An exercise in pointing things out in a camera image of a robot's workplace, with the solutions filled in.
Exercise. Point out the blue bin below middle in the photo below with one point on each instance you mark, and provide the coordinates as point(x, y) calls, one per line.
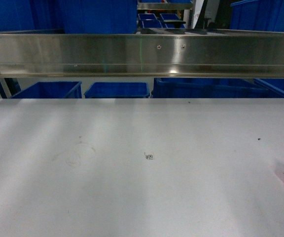
point(118, 90)

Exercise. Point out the large blue bin below right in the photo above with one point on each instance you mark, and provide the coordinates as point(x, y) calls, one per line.
point(212, 88)

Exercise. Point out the stainless steel shelf rail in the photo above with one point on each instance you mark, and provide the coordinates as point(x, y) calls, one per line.
point(184, 53)

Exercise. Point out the large blue bin upper left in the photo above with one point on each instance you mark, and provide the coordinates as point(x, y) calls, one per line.
point(72, 16)

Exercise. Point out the blue bin upper right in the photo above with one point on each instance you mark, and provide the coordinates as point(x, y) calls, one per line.
point(258, 15)

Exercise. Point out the blue bin below left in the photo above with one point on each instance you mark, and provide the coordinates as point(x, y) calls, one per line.
point(51, 90)

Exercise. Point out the black office chair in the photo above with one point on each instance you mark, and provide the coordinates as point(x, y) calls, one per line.
point(202, 13)

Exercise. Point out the blue bin below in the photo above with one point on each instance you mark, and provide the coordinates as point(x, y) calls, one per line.
point(51, 90)
point(118, 90)

